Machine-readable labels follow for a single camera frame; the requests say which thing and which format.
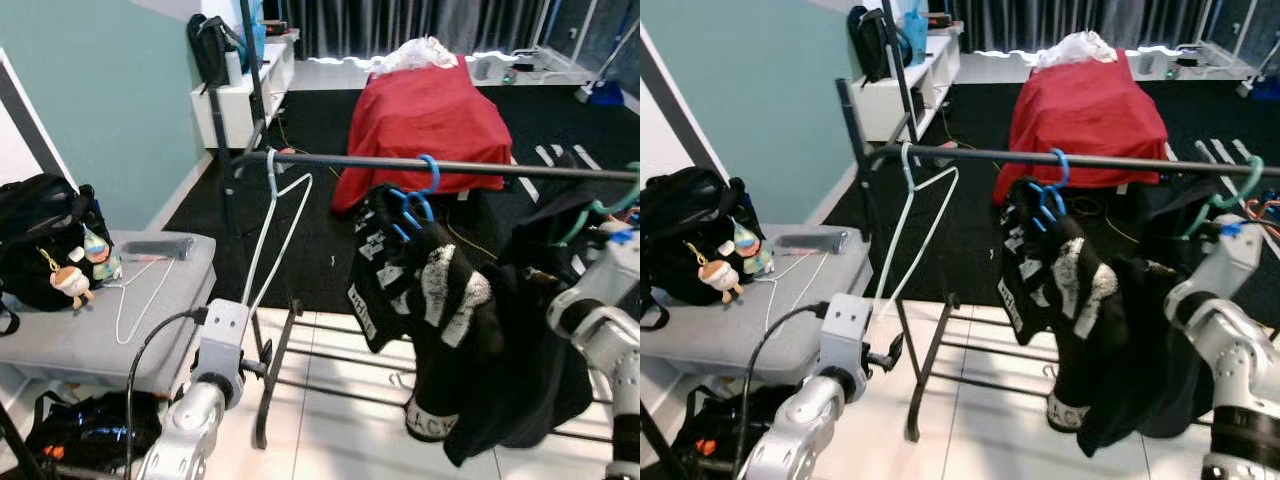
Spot black white printed garment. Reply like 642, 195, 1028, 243
1045, 215, 1131, 433
347, 185, 421, 353
997, 180, 1071, 346
395, 225, 501, 441

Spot dark navy garment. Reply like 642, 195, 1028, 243
1078, 200, 1216, 456
445, 190, 601, 466

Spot teal plastic hanger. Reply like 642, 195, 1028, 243
1180, 155, 1266, 239
555, 160, 641, 246

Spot grey remote control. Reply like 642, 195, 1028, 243
125, 238, 196, 259
778, 232, 851, 251

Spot grey ottoman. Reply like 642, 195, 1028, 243
0, 230, 218, 396
640, 225, 876, 386

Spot black bag with orange accents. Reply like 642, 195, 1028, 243
675, 385, 791, 476
25, 392, 161, 476

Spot black backpack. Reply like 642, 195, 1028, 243
0, 173, 113, 313
640, 167, 766, 306

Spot white shelf unit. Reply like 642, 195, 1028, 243
850, 30, 963, 141
190, 40, 296, 149

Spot red cloth cover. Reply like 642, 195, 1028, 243
993, 55, 1171, 206
330, 62, 514, 216

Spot white low ledge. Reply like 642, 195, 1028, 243
290, 50, 601, 91
950, 45, 1261, 83

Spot black metal clothes rack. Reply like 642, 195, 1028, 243
835, 0, 1280, 446
205, 0, 641, 451

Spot light blue bag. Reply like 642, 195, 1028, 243
240, 10, 266, 71
900, 0, 931, 66

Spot white plastic bag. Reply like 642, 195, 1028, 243
1033, 30, 1119, 69
370, 37, 459, 76

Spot dark curtain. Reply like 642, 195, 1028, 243
945, 0, 1201, 51
285, 0, 561, 56

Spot short white floor slats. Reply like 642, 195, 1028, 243
535, 143, 601, 171
1195, 138, 1261, 166

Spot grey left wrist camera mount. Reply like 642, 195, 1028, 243
195, 298, 251, 386
818, 293, 874, 376

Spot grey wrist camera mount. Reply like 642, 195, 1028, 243
1190, 215, 1263, 301
818, 293, 874, 376
575, 225, 641, 301
195, 298, 251, 386

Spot white wire hanger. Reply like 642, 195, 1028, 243
100, 258, 179, 346
755, 250, 831, 336
240, 150, 316, 321
868, 143, 961, 311

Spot teal plush keychain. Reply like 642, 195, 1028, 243
735, 218, 776, 276
80, 225, 123, 283

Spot white orange plush keychain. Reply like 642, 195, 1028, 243
700, 258, 746, 303
50, 262, 96, 309

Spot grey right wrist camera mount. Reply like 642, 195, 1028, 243
575, 225, 641, 301
1190, 215, 1263, 301

